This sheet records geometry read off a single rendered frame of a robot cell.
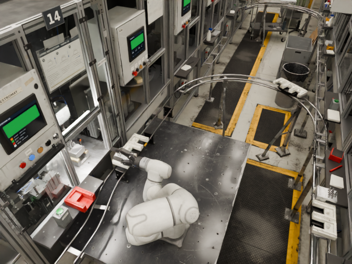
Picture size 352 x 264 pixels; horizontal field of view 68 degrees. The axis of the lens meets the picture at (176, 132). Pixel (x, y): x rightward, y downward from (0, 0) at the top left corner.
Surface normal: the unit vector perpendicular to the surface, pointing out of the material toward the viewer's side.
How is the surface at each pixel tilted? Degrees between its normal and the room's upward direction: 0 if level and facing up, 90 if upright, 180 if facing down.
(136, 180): 0
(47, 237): 0
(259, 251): 0
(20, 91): 90
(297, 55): 91
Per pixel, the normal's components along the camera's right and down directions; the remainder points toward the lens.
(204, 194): 0.01, -0.75
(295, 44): -0.37, 0.60
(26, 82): 0.93, 0.25
